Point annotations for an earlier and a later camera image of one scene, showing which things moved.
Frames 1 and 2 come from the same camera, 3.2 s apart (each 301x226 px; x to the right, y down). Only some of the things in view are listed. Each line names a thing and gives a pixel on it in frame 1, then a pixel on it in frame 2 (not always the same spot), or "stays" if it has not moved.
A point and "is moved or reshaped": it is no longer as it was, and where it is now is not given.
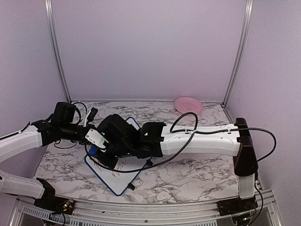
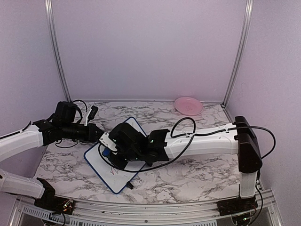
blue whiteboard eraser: x=93 y=150 is moved or reshaped
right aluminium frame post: x=247 y=13 stays
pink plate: x=186 y=104 stays
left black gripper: x=85 y=141 stays
